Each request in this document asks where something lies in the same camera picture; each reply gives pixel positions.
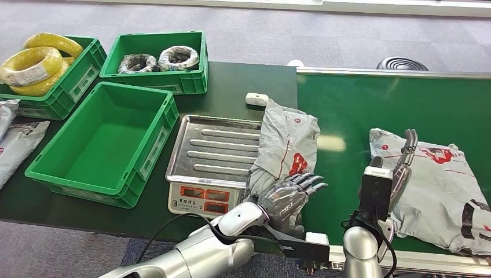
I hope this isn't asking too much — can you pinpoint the grey mailer bag black print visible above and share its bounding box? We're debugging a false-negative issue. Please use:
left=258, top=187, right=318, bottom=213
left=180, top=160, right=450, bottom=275
left=0, top=120, right=50, bottom=189

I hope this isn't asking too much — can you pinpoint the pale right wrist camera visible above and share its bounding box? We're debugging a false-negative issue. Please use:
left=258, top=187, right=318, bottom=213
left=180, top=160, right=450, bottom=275
left=358, top=166, right=394, bottom=222

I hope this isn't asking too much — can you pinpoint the yellow wire coil with label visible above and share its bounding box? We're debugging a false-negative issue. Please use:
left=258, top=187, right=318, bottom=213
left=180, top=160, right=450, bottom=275
left=0, top=46, right=64, bottom=87

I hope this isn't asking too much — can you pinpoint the small grey mailer bag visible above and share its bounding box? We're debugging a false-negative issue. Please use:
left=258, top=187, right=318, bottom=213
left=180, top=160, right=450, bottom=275
left=0, top=99, right=21, bottom=140

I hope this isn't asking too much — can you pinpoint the green crate with black coils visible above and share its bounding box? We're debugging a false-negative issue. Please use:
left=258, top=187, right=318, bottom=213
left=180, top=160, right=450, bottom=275
left=100, top=30, right=208, bottom=96

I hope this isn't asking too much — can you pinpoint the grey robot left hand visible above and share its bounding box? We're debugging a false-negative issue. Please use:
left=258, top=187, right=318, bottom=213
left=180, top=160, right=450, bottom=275
left=258, top=173, right=329, bottom=237

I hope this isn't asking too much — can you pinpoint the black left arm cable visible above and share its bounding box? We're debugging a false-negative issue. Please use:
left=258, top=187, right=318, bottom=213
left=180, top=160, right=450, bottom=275
left=135, top=212, right=287, bottom=265

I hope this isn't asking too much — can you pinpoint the small white plastic device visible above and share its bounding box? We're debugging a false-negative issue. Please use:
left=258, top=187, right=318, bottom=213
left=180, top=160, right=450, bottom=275
left=245, top=92, right=270, bottom=107

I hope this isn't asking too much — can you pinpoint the black ribbed round object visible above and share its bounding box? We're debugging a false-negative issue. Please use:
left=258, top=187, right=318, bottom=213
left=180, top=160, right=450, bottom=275
left=376, top=56, right=429, bottom=71

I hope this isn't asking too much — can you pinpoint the green crate with yellow coils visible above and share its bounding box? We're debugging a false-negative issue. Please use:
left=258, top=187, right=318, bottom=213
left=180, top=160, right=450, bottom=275
left=0, top=36, right=108, bottom=121

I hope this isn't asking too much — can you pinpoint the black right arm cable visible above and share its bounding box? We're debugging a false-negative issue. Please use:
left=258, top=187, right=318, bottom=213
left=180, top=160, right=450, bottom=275
left=340, top=214, right=393, bottom=278

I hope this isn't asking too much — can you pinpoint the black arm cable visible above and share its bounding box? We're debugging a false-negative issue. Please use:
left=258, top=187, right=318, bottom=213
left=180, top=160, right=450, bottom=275
left=340, top=214, right=393, bottom=278
left=135, top=212, right=287, bottom=265

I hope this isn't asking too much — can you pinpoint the green conveyor belt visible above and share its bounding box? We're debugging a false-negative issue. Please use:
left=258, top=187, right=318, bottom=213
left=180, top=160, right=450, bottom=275
left=296, top=67, right=491, bottom=277

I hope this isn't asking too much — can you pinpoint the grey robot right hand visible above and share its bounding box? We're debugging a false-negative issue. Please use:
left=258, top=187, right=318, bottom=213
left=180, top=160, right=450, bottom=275
left=369, top=129, right=419, bottom=214

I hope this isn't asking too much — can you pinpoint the empty green plastic crate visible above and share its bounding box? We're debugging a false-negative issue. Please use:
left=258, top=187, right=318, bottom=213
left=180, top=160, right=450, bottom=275
left=24, top=81, right=180, bottom=210

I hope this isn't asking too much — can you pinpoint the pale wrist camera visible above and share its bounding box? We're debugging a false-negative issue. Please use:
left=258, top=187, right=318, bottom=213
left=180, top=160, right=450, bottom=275
left=265, top=224, right=331, bottom=264
left=358, top=166, right=394, bottom=222

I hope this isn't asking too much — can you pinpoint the large grey poly mailer package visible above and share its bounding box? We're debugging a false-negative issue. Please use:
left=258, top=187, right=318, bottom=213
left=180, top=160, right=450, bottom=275
left=369, top=127, right=491, bottom=257

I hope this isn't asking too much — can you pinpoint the electronic scale with steel tray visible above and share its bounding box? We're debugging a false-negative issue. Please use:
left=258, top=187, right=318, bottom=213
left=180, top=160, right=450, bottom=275
left=166, top=114, right=265, bottom=220

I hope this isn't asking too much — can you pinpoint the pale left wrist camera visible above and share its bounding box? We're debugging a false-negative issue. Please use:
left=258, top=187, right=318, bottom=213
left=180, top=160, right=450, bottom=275
left=265, top=224, right=331, bottom=264

